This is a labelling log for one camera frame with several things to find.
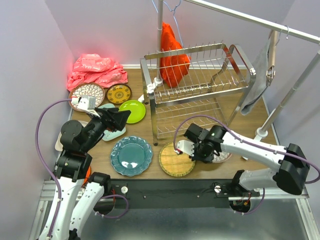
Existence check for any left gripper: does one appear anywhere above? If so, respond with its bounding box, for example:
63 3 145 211
82 106 132 152

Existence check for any large floral brown-rim plate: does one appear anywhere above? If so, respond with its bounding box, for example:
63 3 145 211
211 151 232 164

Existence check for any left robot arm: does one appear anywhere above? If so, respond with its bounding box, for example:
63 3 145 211
38 107 131 240

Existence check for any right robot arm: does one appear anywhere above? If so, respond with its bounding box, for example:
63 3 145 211
177 123 310 196

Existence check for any pale blue rectangular dish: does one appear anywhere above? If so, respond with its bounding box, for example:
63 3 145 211
99 103 127 142

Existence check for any steel two-tier dish rack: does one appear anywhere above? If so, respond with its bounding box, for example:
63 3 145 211
140 43 256 145

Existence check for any yellow patterned dark plate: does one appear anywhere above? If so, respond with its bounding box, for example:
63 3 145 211
106 84 132 105

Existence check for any lime green plate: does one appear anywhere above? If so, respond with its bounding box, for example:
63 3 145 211
119 100 146 124

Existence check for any small floral brown-rim plate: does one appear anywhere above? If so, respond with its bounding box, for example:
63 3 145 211
69 83 105 113

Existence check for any teal scalloped plate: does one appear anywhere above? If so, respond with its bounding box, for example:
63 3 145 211
110 136 153 177

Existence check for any pink plastic bag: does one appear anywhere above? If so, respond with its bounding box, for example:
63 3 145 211
66 53 128 92

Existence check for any orange plate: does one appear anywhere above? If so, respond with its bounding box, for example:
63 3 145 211
82 167 92 187

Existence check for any white ringed grey plate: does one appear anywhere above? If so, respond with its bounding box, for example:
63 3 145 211
54 120 88 152

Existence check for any orange cloth on hanger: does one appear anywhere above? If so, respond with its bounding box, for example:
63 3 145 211
159 22 190 88

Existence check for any woven bamboo tray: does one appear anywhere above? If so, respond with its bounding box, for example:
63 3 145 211
158 142 196 178

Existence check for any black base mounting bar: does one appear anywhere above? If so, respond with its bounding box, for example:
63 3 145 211
92 178 261 210

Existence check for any grey hanging towel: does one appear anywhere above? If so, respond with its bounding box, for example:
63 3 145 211
240 39 270 116

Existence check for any wooden clip hanger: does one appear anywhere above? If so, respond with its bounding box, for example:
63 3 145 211
266 30 282 87

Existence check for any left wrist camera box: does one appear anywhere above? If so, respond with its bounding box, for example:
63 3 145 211
71 95 98 116

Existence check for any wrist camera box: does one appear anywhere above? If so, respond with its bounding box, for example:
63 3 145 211
174 140 195 158
71 95 98 116

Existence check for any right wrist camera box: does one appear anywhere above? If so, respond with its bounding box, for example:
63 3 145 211
174 140 195 158

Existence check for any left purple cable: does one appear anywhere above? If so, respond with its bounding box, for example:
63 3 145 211
34 97 76 240

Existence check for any blue wire hanger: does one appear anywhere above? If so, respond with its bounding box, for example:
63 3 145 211
163 0 184 47

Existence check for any white clothes rack frame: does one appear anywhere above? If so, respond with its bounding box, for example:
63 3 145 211
137 0 320 161

